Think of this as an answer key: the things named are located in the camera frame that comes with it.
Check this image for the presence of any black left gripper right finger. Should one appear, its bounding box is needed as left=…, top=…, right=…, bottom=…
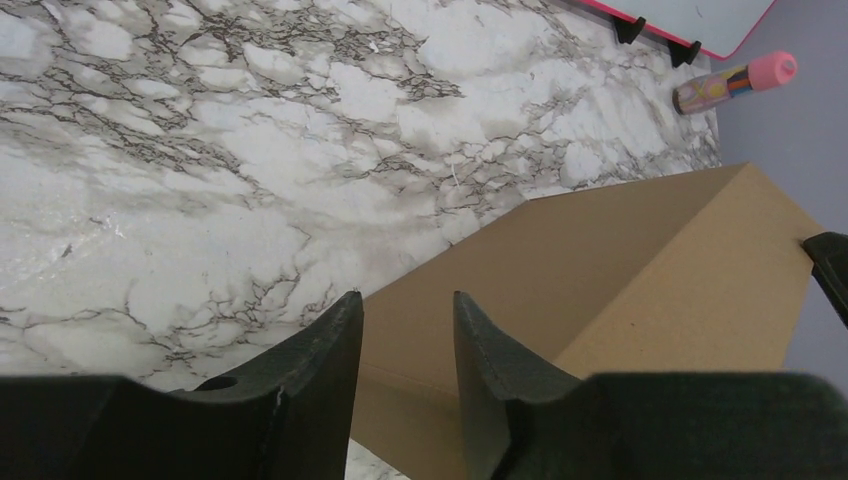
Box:
left=453, top=292, right=847, bottom=479

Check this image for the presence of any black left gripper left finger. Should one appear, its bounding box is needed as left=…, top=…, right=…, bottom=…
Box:
left=1, top=291, right=364, bottom=479

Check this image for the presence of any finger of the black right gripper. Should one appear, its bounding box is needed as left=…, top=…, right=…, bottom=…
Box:
left=801, top=231, right=848, bottom=327

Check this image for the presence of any brown cardboard box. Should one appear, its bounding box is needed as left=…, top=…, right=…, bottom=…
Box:
left=351, top=164, right=821, bottom=479

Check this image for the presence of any pink lidded marker jar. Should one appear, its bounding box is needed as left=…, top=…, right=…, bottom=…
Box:
left=672, top=51, right=799, bottom=115

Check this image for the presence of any black right whiteboard stand foot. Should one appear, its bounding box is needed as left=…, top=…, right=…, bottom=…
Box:
left=666, top=39, right=702, bottom=68

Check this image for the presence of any black whiteboard stand foot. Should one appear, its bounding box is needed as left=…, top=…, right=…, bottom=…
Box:
left=612, top=15, right=646, bottom=44
left=666, top=39, right=702, bottom=68

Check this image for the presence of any black left whiteboard stand foot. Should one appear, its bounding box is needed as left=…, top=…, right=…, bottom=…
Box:
left=612, top=15, right=646, bottom=44

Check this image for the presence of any pink framed whiteboard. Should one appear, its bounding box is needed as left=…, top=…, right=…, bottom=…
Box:
left=586, top=0, right=774, bottom=60

